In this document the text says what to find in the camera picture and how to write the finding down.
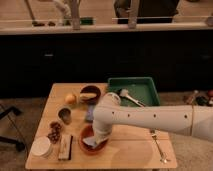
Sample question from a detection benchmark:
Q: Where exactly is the light blue towel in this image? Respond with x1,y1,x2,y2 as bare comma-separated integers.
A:
83,136,98,149

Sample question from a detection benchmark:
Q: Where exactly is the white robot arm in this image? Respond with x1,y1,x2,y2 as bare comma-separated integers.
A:
92,92,213,144

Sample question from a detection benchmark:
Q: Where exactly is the red orange bowl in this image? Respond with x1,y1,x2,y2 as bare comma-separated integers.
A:
78,125,107,155

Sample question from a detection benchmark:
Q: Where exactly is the dark brown bowl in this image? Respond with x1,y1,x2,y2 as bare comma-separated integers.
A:
80,85,101,104

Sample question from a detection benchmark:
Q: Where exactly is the blue sponge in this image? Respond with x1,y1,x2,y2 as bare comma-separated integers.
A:
85,105,95,122

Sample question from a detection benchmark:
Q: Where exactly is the wooden black scrub brush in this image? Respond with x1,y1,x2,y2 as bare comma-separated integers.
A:
58,134,73,160

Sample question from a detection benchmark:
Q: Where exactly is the yellow banana piece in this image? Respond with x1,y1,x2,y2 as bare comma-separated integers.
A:
80,93,97,100

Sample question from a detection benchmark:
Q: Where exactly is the small metal cup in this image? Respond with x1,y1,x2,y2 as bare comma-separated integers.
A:
58,108,71,125

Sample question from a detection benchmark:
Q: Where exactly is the yellow lemon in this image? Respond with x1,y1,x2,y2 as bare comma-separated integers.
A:
65,93,77,104

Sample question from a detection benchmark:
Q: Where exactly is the white dish brush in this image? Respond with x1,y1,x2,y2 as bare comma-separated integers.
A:
119,89,145,107

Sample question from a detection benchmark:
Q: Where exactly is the silver metal fork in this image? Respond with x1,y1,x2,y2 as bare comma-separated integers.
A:
150,130,168,164

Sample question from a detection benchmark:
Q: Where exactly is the white round lid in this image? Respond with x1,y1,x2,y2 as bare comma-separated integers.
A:
31,136,52,157

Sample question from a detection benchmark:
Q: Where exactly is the green plastic tray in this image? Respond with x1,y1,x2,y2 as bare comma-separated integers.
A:
108,77,160,106

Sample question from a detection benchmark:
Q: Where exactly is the black chair base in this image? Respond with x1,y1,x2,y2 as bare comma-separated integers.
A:
0,105,27,153

